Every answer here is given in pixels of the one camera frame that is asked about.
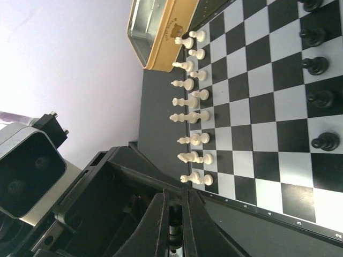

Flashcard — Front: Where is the white chess piece row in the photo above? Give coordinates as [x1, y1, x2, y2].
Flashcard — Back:
[169, 31, 214, 186]

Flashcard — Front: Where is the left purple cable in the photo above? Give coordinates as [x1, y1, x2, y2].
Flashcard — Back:
[0, 111, 34, 126]

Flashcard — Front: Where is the black and silver chessboard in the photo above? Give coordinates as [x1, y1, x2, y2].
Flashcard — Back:
[187, 1, 342, 245]

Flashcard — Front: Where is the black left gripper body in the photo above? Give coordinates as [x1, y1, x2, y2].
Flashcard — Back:
[32, 147, 192, 256]

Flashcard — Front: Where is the black pawn chess piece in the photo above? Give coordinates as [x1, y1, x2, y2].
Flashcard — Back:
[298, 0, 324, 12]

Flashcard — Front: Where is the gold metal tin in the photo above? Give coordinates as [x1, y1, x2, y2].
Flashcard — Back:
[126, 0, 199, 72]

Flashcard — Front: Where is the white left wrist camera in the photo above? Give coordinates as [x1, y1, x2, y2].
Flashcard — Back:
[1, 111, 81, 232]

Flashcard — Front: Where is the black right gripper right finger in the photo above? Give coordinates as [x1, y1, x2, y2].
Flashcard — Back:
[182, 188, 247, 257]

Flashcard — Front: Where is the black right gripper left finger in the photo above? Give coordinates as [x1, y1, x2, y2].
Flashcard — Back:
[115, 191, 170, 257]

